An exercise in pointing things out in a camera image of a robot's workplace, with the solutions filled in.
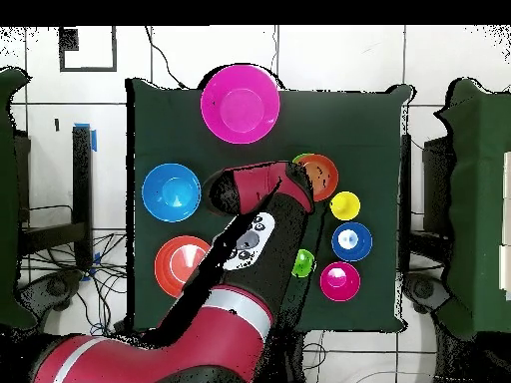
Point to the small green bowl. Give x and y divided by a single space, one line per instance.
297 158

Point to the green cup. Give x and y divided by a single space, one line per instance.
303 265

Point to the small orange bowl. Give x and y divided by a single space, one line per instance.
325 177

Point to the yellow cup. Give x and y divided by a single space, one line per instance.
345 205

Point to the large orange bowl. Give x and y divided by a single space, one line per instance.
171 267

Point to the large pink bowl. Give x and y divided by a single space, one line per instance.
239 103

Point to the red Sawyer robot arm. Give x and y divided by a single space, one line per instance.
199 351

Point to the light blue bowl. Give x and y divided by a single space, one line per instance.
171 192

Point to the small dark blue bowl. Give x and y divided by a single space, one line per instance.
339 251

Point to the small crimson bowl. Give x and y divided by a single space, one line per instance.
340 281

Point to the dark green tablecloth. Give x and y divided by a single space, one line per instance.
359 119

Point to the blue tape strip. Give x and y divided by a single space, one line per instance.
94 141

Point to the black caster base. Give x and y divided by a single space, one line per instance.
56 287
423 289

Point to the green cloth covered table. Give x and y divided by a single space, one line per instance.
12 199
479 199

